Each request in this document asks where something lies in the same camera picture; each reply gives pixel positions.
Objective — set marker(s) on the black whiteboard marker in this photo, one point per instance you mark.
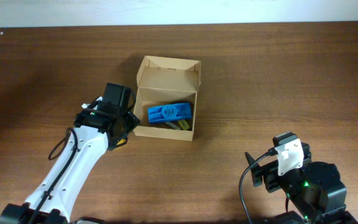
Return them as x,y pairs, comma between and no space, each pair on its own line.
173,126

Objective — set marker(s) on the yellow clear tape roll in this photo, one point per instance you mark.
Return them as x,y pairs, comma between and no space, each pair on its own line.
121,142

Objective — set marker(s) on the blue plastic case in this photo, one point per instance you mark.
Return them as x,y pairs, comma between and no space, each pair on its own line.
168,113

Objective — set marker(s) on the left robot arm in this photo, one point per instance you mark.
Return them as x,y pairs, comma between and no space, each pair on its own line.
102,125

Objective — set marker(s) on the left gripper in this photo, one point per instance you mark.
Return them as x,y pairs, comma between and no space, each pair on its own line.
132,122

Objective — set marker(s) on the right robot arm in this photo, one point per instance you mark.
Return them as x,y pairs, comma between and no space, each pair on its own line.
314,187

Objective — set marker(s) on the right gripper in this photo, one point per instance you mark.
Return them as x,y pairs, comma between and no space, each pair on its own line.
270,172

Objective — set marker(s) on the brown cardboard box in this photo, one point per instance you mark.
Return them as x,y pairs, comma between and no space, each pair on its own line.
164,81

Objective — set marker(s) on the yellow highlighter pen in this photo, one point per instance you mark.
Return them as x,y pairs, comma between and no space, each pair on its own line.
184,125

